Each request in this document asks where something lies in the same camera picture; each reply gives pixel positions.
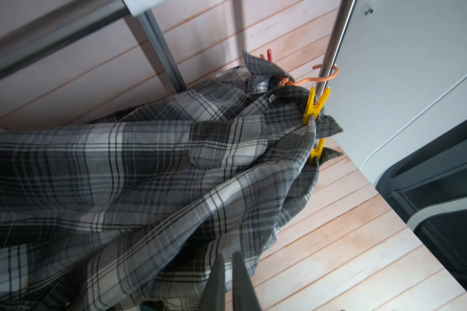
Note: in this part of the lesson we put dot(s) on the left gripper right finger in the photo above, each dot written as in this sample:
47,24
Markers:
244,296

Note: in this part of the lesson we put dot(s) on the red clothespin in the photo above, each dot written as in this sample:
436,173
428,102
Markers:
268,56

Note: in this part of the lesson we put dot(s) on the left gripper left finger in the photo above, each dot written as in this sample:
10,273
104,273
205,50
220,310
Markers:
213,297

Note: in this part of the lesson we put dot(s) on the yellow clothespin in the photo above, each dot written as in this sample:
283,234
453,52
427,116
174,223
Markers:
316,153
314,106

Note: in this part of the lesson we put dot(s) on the grey plaid shirt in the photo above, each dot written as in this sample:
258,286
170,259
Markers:
135,207

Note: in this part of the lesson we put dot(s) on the orange hanger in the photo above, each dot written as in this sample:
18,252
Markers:
288,82

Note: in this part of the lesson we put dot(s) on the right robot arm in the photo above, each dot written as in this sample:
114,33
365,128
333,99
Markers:
401,99

